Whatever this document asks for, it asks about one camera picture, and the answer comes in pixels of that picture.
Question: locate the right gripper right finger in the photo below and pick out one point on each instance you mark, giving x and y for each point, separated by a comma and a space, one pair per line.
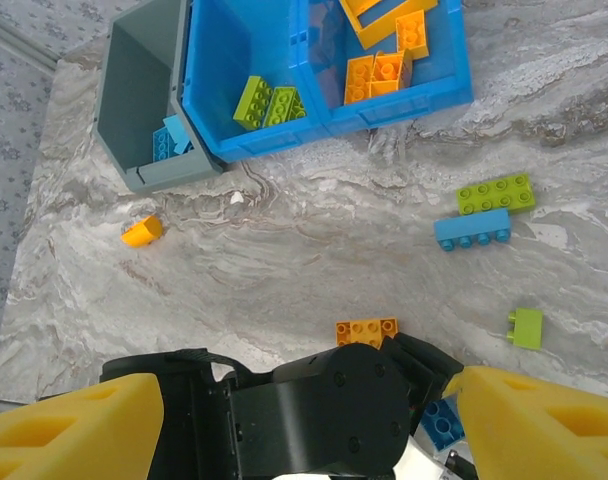
534, 430

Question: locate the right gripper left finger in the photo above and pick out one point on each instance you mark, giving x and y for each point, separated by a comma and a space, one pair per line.
59, 435

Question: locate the small green lego brick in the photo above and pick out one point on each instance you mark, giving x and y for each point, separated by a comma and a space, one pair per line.
528, 327

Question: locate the orange curved lego brick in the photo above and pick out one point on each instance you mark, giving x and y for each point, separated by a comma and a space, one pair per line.
143, 232

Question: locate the blue sloped lego brick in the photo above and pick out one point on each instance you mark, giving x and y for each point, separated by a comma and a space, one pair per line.
178, 130

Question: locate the blue plastic bin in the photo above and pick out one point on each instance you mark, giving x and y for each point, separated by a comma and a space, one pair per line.
434, 95
219, 60

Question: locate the grey plastic bin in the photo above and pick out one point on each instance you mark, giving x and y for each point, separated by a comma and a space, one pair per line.
134, 75

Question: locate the orange lego window frame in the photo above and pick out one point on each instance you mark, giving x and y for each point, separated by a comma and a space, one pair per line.
379, 35

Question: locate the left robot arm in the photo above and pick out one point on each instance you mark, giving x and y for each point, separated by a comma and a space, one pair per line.
419, 462

